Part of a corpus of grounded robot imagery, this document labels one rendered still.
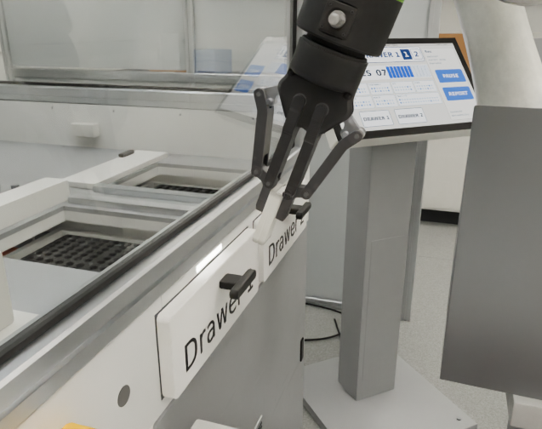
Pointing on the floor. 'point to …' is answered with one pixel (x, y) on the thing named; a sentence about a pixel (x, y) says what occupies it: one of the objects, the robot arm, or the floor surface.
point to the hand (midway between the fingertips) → (271, 214)
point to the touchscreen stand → (376, 310)
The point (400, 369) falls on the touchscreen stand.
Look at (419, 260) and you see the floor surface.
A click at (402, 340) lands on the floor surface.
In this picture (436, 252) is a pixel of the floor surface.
